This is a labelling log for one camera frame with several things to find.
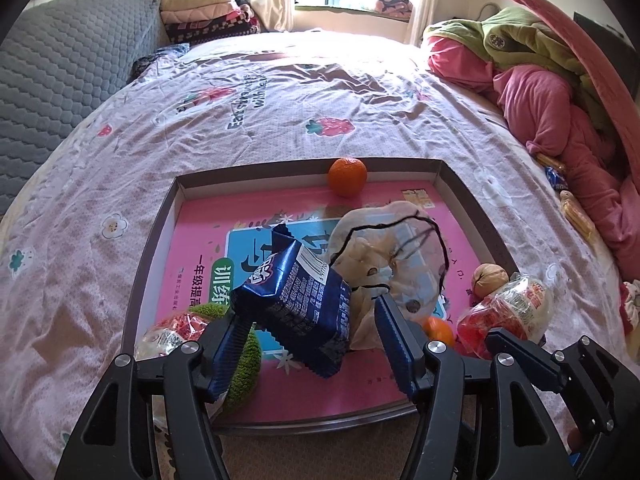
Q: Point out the orange patterned cushion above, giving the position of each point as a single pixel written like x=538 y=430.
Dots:
x=395 y=7

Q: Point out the small blue snack packet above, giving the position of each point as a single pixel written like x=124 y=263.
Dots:
x=556 y=178

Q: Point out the sheer cream scrunchie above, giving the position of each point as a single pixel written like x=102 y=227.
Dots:
x=380 y=260

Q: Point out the red egg-shaped snack packet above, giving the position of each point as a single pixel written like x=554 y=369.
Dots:
x=515 y=305

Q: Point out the grey quilted headboard cover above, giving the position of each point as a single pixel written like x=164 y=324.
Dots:
x=60 y=60

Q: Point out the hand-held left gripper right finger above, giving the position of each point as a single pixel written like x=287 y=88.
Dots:
x=395 y=340

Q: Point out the pink quilted cover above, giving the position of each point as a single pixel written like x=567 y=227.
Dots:
x=600 y=80

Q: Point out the dark blue cloth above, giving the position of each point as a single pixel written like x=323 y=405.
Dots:
x=157 y=60

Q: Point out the walnut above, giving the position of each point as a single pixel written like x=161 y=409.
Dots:
x=490 y=281

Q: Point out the blue cookie packet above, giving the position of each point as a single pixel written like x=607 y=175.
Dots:
x=295 y=305

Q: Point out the cream folded blanket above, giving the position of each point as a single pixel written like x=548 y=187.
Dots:
x=197 y=1

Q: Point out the yellow corn snack packet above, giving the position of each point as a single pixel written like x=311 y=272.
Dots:
x=577 y=215

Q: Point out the orange snack packet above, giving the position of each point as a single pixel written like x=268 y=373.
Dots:
x=552 y=162

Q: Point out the shallow cardboard box tray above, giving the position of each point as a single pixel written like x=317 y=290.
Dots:
x=145 y=270

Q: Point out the green blanket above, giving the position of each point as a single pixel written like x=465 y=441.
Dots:
x=515 y=40

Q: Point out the pink strawberry printed bedsheet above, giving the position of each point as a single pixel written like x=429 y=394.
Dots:
x=75 y=210

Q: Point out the dark checked folded blanket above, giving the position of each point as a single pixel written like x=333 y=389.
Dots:
x=215 y=31

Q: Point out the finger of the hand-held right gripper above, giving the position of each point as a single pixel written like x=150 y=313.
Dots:
x=540 y=365

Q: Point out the black television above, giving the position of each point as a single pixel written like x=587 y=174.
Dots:
x=607 y=45

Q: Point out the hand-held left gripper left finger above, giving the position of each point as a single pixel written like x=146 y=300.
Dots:
x=225 y=360

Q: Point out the blue-topped egg-shaped toy packet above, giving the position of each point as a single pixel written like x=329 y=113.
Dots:
x=172 y=332

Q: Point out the orange mandarin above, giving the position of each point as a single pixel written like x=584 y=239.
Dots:
x=347 y=176
x=442 y=332

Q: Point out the white and red scrunchie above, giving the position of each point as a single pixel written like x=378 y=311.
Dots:
x=631 y=307

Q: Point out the pink folded blanket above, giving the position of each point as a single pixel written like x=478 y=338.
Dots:
x=205 y=15

